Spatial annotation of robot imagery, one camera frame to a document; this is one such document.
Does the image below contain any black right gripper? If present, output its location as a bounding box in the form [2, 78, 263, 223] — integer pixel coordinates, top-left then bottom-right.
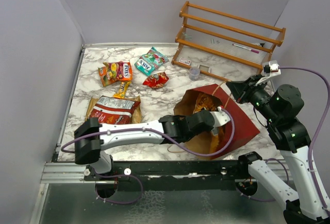
[226, 73, 279, 122]

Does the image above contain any red paper bag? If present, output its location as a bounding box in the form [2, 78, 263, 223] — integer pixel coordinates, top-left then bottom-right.
[173, 83, 260, 160]

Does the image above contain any small red chips packet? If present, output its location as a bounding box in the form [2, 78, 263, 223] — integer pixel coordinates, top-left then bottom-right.
[143, 72, 169, 89]

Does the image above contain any gold chips bag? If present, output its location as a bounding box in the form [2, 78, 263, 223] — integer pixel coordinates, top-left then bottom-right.
[84, 95, 142, 124]

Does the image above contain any teal Fox's candy packet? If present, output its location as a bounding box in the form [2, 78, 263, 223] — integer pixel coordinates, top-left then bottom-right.
[134, 47, 169, 76]

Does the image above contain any yellow M&Ms packet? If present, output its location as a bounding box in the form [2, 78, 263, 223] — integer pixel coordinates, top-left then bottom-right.
[113, 81, 131, 99]

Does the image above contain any red snack packet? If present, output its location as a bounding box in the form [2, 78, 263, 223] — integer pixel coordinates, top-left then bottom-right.
[89, 95, 141, 126]

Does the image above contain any red orange Fox's packet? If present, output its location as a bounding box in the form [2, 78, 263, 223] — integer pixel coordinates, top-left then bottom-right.
[103, 61, 133, 81]

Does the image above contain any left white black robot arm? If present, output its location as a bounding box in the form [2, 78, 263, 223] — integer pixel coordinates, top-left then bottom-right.
[74, 109, 230, 180]

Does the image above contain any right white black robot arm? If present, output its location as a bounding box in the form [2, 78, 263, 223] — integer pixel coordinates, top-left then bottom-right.
[226, 75, 329, 223]

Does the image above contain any pink white marker pen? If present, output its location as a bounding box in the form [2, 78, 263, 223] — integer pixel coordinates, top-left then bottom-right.
[232, 43, 259, 54]

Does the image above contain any open small white box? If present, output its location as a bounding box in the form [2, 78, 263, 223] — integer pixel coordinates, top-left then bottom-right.
[199, 64, 211, 73]

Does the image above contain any small clear plastic cup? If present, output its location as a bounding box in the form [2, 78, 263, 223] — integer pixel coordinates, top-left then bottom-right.
[189, 67, 201, 81]

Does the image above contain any orange wooden rack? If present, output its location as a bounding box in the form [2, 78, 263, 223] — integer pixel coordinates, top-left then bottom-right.
[172, 1, 286, 80]

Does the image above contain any red white staples box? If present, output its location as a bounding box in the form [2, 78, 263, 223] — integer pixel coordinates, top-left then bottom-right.
[179, 58, 192, 66]

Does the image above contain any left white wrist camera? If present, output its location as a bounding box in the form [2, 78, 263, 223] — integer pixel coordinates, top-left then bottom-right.
[210, 106, 231, 128]

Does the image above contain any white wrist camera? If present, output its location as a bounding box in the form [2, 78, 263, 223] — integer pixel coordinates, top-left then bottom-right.
[256, 60, 281, 85]
[210, 106, 231, 128]

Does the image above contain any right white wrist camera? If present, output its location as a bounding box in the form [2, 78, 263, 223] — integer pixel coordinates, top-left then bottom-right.
[256, 60, 281, 85]

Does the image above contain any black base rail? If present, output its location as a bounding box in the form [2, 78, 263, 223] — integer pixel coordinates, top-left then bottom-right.
[84, 152, 261, 191]

